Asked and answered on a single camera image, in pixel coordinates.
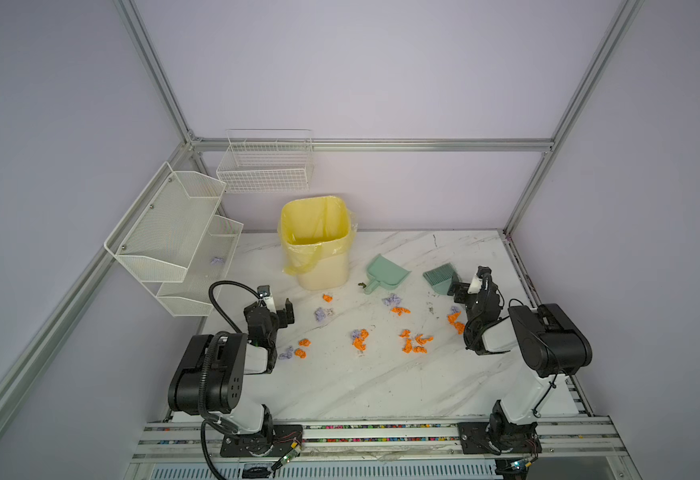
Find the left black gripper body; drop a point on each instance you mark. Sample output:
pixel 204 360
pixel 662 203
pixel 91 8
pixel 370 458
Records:
pixel 278 312

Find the green hand brush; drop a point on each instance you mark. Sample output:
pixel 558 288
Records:
pixel 441 278

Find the green dustpan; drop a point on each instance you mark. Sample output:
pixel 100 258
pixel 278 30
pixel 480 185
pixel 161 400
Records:
pixel 384 273

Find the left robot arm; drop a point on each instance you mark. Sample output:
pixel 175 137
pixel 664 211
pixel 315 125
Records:
pixel 209 380

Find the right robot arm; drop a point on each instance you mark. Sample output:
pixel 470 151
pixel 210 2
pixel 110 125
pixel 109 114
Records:
pixel 549 343

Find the orange scraps far right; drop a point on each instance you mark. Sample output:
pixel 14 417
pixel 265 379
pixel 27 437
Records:
pixel 454 319

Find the orange scraps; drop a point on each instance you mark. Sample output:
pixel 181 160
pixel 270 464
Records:
pixel 302 349
pixel 454 319

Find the orange scraps left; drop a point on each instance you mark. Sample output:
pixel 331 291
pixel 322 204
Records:
pixel 302 349

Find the purple scrap far left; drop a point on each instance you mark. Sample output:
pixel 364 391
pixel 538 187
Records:
pixel 288 353

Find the lower white mesh shelf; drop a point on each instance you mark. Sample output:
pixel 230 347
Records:
pixel 190 298

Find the white mesh shelf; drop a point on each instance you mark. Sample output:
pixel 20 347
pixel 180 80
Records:
pixel 190 298
pixel 157 240

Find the orange paper scrap near dustpan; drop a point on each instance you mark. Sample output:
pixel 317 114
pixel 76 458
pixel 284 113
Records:
pixel 400 311

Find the cream trash bin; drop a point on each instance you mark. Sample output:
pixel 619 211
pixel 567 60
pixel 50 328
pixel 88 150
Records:
pixel 329 273

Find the orange scrap cluster right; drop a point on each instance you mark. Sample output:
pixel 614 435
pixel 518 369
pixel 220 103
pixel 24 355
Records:
pixel 414 343

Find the purple paper scrap centre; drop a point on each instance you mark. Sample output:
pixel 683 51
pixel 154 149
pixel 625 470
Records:
pixel 392 301

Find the yellow bin liner bag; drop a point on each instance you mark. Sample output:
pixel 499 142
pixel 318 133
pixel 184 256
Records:
pixel 314 229

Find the upper white mesh shelf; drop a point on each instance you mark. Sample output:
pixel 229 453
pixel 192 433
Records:
pixel 157 240

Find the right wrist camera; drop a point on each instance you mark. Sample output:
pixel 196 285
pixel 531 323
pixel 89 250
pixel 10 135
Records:
pixel 479 280

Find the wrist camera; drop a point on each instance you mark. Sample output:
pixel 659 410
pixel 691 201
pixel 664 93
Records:
pixel 266 297
pixel 479 280

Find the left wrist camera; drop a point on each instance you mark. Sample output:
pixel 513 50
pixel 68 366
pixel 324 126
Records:
pixel 266 297

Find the white wire wall basket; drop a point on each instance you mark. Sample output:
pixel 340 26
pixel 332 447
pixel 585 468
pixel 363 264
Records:
pixel 267 161

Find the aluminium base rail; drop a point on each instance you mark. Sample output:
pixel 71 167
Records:
pixel 579 447

